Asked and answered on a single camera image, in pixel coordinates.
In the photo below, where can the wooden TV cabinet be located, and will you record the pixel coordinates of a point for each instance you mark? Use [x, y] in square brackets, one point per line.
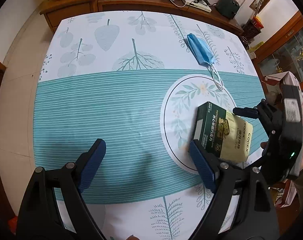
[55, 11]

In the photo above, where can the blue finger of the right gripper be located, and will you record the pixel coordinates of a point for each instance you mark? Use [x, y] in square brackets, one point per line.
[246, 112]

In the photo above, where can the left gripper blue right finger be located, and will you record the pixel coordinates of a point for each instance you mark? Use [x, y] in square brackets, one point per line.
[206, 164]

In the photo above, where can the green cream snack box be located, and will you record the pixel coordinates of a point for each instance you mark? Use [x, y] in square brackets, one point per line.
[222, 133]

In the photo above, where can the leaf pattern tablecloth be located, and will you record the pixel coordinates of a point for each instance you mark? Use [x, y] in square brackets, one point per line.
[129, 78]

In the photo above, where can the blue face mask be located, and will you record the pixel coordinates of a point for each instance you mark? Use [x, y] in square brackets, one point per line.
[201, 51]

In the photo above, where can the white set-top box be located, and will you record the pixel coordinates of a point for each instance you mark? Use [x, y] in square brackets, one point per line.
[199, 4]

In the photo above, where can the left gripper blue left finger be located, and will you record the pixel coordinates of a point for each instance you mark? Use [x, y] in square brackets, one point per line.
[89, 162]

